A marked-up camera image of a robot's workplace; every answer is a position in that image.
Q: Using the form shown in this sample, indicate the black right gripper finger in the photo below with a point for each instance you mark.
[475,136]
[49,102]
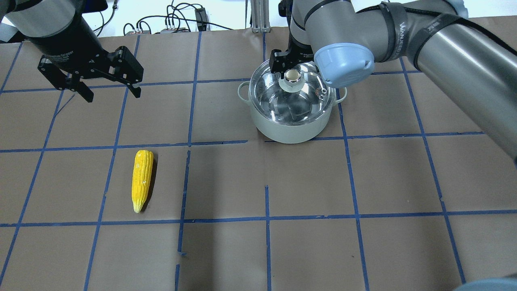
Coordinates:
[282,61]

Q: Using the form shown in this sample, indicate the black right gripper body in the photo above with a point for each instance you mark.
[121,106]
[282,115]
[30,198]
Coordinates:
[281,60]

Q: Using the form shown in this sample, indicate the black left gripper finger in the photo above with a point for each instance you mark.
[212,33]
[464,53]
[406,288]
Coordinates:
[83,90]
[134,87]

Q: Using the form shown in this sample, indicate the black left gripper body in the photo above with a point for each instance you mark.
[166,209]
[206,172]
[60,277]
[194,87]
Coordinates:
[68,43]

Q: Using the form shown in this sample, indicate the glass pot lid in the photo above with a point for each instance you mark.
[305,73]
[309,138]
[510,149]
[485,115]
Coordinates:
[291,102]

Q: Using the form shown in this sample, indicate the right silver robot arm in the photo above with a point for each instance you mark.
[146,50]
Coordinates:
[471,65]

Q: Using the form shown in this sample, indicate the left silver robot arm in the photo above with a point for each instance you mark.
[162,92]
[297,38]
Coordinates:
[41,18]

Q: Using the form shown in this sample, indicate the yellow corn cob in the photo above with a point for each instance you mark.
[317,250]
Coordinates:
[141,178]

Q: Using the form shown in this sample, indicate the pale green cooking pot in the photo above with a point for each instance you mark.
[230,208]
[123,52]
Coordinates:
[284,133]

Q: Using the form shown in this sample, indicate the black power adapter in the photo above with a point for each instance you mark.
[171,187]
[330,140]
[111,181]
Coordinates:
[201,19]

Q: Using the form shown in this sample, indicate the aluminium frame post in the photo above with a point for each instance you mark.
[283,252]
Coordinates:
[260,16]

